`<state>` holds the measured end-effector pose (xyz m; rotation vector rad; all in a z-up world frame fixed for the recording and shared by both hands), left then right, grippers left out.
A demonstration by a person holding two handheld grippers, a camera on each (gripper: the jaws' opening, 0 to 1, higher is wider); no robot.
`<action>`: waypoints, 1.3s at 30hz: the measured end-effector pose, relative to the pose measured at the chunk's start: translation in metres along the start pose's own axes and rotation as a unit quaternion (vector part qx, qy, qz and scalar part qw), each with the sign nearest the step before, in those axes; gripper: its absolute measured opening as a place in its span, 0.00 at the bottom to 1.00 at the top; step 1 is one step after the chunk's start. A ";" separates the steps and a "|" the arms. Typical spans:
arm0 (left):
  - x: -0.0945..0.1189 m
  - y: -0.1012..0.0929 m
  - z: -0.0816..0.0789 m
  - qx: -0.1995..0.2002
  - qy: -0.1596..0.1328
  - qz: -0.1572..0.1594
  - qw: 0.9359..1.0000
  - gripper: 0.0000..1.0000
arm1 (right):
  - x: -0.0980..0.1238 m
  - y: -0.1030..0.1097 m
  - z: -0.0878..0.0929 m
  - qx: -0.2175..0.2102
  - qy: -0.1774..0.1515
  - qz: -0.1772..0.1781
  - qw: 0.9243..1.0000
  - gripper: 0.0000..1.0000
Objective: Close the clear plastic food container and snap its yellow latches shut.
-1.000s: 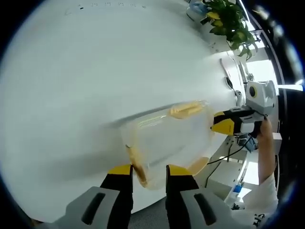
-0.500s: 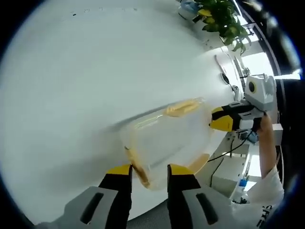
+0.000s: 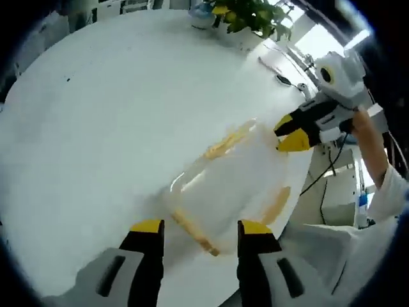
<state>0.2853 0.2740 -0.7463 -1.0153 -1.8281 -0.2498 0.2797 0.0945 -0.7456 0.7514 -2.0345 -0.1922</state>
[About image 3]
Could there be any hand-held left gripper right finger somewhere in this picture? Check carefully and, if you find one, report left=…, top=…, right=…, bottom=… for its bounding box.
left=236, top=219, right=324, bottom=307

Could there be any white and blue bowl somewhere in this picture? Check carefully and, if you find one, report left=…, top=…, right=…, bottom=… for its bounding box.
left=187, top=2, right=219, bottom=30

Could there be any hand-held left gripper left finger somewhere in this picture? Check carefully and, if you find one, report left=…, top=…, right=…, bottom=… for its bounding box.
left=75, top=219, right=166, bottom=307

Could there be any clear plastic box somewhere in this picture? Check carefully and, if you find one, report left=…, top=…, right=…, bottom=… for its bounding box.
left=171, top=127, right=290, bottom=253

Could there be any person's right hand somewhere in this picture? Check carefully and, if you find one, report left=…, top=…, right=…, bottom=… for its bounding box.
left=340, top=107, right=373, bottom=137

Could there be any grey box with cables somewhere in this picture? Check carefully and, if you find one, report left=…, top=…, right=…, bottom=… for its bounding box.
left=366, top=102, right=390, bottom=132

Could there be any white cabinet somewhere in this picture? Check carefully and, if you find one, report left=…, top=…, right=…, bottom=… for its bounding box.
left=305, top=146, right=367, bottom=228

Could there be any potted green plant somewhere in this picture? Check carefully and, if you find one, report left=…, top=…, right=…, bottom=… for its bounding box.
left=212, top=0, right=294, bottom=42

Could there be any hanging black cable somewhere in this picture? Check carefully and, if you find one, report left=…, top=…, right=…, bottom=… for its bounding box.
left=299, top=132, right=351, bottom=226

